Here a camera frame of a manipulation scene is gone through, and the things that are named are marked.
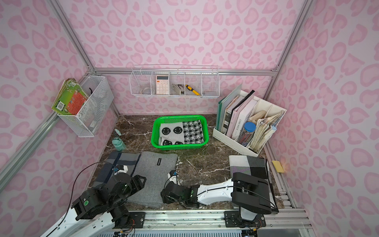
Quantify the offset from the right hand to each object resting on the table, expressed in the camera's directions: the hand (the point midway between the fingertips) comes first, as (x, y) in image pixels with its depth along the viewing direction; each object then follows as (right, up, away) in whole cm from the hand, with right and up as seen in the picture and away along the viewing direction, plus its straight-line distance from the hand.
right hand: (164, 195), depth 78 cm
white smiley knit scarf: (0, +31, +25) cm, 40 cm away
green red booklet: (-45, +48, +1) cm, 66 cm away
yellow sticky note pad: (+69, +10, +17) cm, 72 cm away
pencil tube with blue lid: (+47, +35, +7) cm, 59 cm away
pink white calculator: (-5, +63, +17) cm, 65 cm away
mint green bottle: (-33, +24, +18) cm, 45 cm away
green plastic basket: (+4, +42, +36) cm, 55 cm away
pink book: (+38, +39, +8) cm, 55 cm away
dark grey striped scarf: (-26, +15, +15) cm, 34 cm away
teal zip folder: (+32, +49, +6) cm, 59 cm away
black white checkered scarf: (+49, +13, +13) cm, 52 cm away
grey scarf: (-8, +12, +10) cm, 18 cm away
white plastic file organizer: (+55, +47, +18) cm, 74 cm away
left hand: (-9, +10, -5) cm, 14 cm away
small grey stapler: (+3, +62, +23) cm, 66 cm away
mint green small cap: (-28, +33, +7) cm, 44 cm away
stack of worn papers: (+55, +34, +4) cm, 65 cm away
